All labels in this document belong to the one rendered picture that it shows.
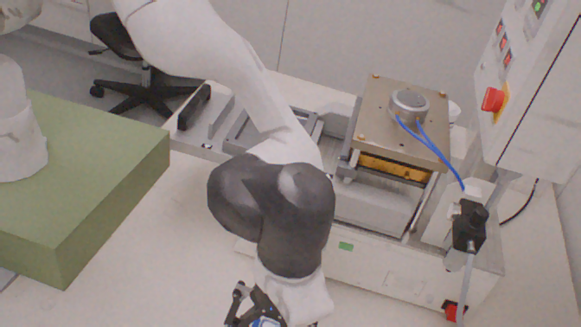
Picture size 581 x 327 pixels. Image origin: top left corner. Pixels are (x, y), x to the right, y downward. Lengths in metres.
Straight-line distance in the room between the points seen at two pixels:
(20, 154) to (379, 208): 0.72
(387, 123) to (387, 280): 0.34
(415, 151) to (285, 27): 1.85
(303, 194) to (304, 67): 2.18
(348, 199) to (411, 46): 1.71
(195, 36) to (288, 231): 0.26
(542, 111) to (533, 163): 0.10
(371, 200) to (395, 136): 0.13
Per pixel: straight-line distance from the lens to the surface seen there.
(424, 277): 1.04
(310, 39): 2.64
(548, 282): 1.35
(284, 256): 0.60
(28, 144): 1.11
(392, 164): 0.94
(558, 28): 0.76
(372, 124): 0.93
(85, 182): 1.10
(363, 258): 1.02
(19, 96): 1.07
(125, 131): 1.24
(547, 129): 0.84
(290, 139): 0.68
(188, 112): 1.05
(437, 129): 0.98
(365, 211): 0.94
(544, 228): 1.50
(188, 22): 0.62
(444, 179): 1.17
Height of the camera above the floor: 1.60
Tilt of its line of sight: 39 degrees down
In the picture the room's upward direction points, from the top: 12 degrees clockwise
